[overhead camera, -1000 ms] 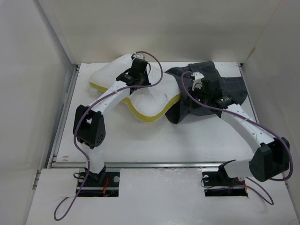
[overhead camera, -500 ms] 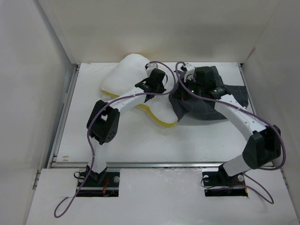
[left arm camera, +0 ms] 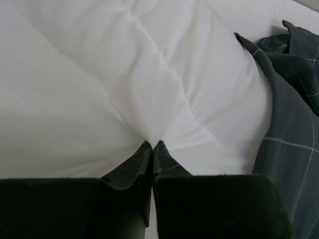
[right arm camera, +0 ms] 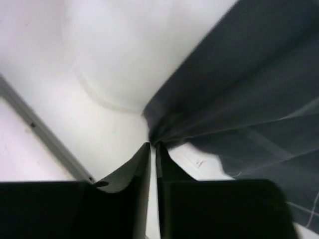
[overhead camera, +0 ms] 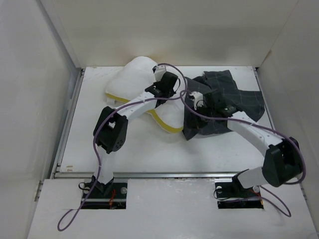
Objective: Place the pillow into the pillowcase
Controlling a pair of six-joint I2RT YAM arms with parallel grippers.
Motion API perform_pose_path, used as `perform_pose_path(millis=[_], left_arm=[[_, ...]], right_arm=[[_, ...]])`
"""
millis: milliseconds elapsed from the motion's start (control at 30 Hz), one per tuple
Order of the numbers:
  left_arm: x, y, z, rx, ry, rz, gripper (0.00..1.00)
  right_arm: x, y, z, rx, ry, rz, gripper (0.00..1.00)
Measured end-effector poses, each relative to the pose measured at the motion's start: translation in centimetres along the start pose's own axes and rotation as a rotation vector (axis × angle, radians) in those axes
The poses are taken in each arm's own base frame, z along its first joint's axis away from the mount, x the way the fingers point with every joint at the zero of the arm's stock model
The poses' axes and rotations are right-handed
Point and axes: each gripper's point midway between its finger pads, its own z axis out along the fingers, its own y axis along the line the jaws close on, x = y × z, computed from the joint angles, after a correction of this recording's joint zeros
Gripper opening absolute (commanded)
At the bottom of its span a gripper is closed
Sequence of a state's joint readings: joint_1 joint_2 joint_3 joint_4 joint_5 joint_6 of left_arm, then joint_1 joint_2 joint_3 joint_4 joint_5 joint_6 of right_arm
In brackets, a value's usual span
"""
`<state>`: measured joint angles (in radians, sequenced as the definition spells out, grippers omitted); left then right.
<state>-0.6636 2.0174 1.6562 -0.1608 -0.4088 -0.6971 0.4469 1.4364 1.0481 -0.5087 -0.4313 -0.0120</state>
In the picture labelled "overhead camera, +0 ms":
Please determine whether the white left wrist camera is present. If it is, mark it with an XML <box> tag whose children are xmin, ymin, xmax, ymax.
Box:
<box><xmin>152</xmin><ymin>65</ymin><xmax>166</xmax><ymax>75</ymax></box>

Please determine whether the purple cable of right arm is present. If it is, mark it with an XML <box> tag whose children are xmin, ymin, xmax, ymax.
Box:
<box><xmin>179</xmin><ymin>90</ymin><xmax>306</xmax><ymax>218</ymax></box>

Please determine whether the aluminium right side rail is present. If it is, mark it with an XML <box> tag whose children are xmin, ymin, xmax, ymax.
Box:
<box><xmin>252</xmin><ymin>67</ymin><xmax>276</xmax><ymax>129</ymax></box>

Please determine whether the aluminium rail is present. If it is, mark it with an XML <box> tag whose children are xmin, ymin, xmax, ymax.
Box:
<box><xmin>46</xmin><ymin>68</ymin><xmax>85</xmax><ymax>179</ymax></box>
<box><xmin>49</xmin><ymin>171</ymin><xmax>237</xmax><ymax>179</ymax></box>
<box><xmin>252</xmin><ymin>67</ymin><xmax>276</xmax><ymax>129</ymax></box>

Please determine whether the dark grey checked pillowcase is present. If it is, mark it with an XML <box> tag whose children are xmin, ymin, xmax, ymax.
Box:
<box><xmin>182</xmin><ymin>70</ymin><xmax>265</xmax><ymax>140</ymax></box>

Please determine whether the white front cover board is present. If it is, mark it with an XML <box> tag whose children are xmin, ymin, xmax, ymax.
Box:
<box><xmin>28</xmin><ymin>179</ymin><xmax>318</xmax><ymax>239</ymax></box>

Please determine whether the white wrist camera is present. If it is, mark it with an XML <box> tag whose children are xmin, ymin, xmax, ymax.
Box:
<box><xmin>189</xmin><ymin>91</ymin><xmax>205</xmax><ymax>110</ymax></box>
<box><xmin>152</xmin><ymin>65</ymin><xmax>166</xmax><ymax>75</ymax></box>

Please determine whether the aluminium front rail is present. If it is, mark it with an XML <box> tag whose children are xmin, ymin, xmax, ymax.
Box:
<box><xmin>49</xmin><ymin>171</ymin><xmax>237</xmax><ymax>179</ymax></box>

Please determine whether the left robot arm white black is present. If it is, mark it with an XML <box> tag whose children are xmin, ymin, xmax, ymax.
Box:
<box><xmin>91</xmin><ymin>71</ymin><xmax>178</xmax><ymax>198</ymax></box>

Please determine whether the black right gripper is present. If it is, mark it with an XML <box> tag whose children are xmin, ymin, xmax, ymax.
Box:
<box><xmin>187</xmin><ymin>104</ymin><xmax>215</xmax><ymax>129</ymax></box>

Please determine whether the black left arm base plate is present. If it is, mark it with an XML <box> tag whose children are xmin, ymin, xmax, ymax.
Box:
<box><xmin>78</xmin><ymin>181</ymin><xmax>128</xmax><ymax>210</ymax></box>

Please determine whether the aluminium left side rail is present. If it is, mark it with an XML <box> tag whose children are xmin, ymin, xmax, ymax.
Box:
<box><xmin>46</xmin><ymin>68</ymin><xmax>85</xmax><ymax>179</ymax></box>

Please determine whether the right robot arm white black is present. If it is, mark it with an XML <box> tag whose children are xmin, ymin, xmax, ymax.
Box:
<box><xmin>187</xmin><ymin>91</ymin><xmax>304</xmax><ymax>196</ymax></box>

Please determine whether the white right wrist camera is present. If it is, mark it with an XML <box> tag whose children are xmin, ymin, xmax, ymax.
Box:
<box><xmin>189</xmin><ymin>91</ymin><xmax>205</xmax><ymax>110</ymax></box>

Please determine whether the white pillow with yellow edge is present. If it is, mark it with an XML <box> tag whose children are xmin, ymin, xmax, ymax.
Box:
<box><xmin>105</xmin><ymin>56</ymin><xmax>184</xmax><ymax>133</ymax></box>

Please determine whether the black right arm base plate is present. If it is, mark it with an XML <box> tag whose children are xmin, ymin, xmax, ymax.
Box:
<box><xmin>213</xmin><ymin>181</ymin><xmax>264</xmax><ymax>209</ymax></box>

